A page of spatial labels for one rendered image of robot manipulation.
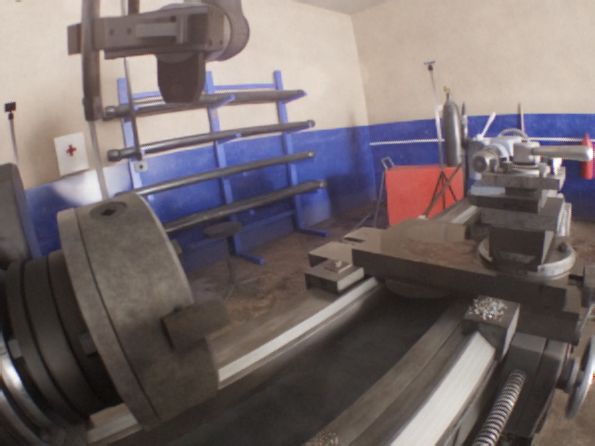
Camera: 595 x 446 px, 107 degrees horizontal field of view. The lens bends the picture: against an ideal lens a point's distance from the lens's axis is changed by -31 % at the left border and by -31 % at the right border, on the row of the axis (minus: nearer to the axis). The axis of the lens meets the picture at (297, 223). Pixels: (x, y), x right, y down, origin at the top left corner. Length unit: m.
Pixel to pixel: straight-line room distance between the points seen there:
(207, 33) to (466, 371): 0.60
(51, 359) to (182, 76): 0.33
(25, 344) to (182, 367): 0.14
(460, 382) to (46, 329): 0.56
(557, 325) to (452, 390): 0.30
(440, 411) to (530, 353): 0.28
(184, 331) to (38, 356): 0.13
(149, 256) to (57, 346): 0.11
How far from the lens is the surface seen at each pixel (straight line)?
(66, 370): 0.30
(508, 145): 1.44
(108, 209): 0.32
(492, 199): 0.67
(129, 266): 0.26
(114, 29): 0.27
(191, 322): 0.25
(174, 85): 0.42
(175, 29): 0.32
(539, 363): 0.75
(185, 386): 0.29
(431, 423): 0.51
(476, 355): 0.62
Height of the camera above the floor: 1.24
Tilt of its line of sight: 15 degrees down
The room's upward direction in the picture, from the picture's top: 9 degrees counter-clockwise
